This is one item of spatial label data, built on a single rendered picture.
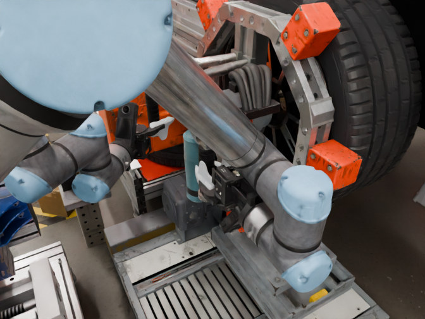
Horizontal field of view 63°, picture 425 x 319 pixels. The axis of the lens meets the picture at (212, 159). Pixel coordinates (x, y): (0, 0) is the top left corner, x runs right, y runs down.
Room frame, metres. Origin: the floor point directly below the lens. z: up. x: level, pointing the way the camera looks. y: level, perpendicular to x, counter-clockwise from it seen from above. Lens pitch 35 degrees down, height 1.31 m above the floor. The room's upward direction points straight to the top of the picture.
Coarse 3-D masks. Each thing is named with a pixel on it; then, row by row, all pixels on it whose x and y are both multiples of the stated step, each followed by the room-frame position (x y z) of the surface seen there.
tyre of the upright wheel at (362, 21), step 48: (240, 0) 1.06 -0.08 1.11; (288, 0) 0.88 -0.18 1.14; (336, 0) 0.84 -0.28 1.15; (384, 0) 0.89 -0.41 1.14; (336, 48) 0.73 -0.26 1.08; (384, 48) 0.77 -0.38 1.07; (336, 96) 0.71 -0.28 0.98; (384, 96) 0.71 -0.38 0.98; (384, 144) 0.69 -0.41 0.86; (336, 192) 0.66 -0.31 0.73
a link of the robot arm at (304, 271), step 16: (272, 224) 0.41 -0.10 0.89; (256, 240) 0.40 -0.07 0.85; (272, 240) 0.38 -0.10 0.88; (272, 256) 0.36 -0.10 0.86; (288, 256) 0.34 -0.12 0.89; (304, 256) 0.34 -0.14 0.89; (320, 256) 0.34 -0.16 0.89; (288, 272) 0.33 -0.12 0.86; (304, 272) 0.32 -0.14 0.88; (320, 272) 0.33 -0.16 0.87; (304, 288) 0.31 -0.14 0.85
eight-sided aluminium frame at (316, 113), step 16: (224, 16) 0.97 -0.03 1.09; (240, 16) 0.91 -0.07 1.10; (256, 16) 0.85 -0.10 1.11; (272, 16) 0.81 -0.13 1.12; (288, 16) 0.82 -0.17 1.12; (208, 32) 1.05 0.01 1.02; (224, 32) 1.06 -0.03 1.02; (272, 32) 0.79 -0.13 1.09; (208, 48) 1.06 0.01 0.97; (288, 64) 0.73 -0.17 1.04; (304, 64) 0.75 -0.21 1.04; (288, 80) 0.73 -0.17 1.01; (304, 80) 0.70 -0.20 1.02; (320, 80) 0.72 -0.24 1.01; (304, 96) 0.68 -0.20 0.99; (320, 96) 0.70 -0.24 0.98; (304, 112) 0.67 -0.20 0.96; (320, 112) 0.66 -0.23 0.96; (304, 128) 0.67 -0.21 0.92; (320, 128) 0.68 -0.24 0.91; (304, 144) 0.66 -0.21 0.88; (304, 160) 0.65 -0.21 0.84
